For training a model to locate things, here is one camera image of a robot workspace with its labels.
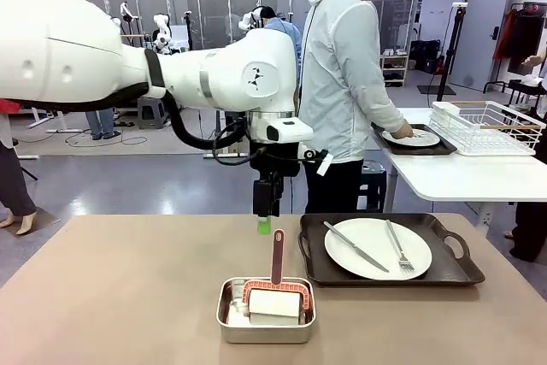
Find dark brown serving tray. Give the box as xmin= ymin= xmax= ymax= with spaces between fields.
xmin=297 ymin=212 xmax=486 ymax=288
xmin=370 ymin=122 xmax=458 ymax=156

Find grey door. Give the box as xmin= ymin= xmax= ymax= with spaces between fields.
xmin=448 ymin=0 xmax=514 ymax=92

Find rectangular stainless steel tray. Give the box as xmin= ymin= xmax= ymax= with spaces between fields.
xmin=215 ymin=276 xmax=318 ymax=344

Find thick black cable hose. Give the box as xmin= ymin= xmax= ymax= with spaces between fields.
xmin=16 ymin=82 xmax=251 ymax=153

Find person in black clothes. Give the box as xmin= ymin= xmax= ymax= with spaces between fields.
xmin=505 ymin=53 xmax=547 ymax=263

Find black hanging garment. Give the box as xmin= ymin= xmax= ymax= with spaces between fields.
xmin=508 ymin=12 xmax=546 ymax=75

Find silver table knife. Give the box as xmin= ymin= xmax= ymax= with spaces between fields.
xmin=322 ymin=221 xmax=391 ymax=274

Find silver fork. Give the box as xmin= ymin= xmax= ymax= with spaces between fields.
xmin=385 ymin=219 xmax=416 ymax=275

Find thin black cable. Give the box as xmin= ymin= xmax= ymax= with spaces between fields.
xmin=211 ymin=118 xmax=258 ymax=167

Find grey plastic stool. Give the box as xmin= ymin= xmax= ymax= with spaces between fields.
xmin=136 ymin=97 xmax=167 ymax=131

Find white rack cutlery holder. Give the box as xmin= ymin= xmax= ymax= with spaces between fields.
xmin=430 ymin=101 xmax=462 ymax=127

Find person in black cap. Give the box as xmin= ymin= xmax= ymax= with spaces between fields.
xmin=66 ymin=0 xmax=125 ymax=142

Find person in blue shirt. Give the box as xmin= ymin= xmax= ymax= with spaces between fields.
xmin=256 ymin=4 xmax=303 ymax=62

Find person in white jacket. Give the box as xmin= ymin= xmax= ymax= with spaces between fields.
xmin=297 ymin=0 xmax=418 ymax=215

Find orange hanging garment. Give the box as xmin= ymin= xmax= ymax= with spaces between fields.
xmin=493 ymin=8 xmax=519 ymax=62

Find person's right forearm white sleeve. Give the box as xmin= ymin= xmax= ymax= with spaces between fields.
xmin=361 ymin=93 xmax=407 ymax=138

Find black clothes rack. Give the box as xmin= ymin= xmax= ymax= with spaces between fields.
xmin=484 ymin=1 xmax=547 ymax=95

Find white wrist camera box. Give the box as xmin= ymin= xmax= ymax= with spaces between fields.
xmin=265 ymin=116 xmax=315 ymax=144

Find white wire dish rack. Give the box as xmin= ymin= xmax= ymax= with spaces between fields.
xmin=429 ymin=100 xmax=547 ymax=157

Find white side table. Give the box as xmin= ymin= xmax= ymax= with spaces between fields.
xmin=370 ymin=107 xmax=547 ymax=233

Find person's right hand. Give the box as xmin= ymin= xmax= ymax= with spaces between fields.
xmin=394 ymin=121 xmax=415 ymax=141

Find black storage bags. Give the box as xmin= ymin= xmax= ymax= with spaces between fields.
xmin=409 ymin=38 xmax=442 ymax=74

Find white shoe shelf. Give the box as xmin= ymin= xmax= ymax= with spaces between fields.
xmin=379 ymin=47 xmax=410 ymax=87

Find black plastic stool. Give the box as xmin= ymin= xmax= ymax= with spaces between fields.
xmin=357 ymin=159 xmax=388 ymax=214

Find black tripod stand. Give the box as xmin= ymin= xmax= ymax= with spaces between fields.
xmin=416 ymin=2 xmax=469 ymax=103

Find white round plate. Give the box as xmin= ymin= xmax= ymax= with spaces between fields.
xmin=323 ymin=217 xmax=433 ymax=281
xmin=380 ymin=127 xmax=442 ymax=148

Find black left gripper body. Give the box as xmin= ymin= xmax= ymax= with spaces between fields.
xmin=249 ymin=141 xmax=301 ymax=185

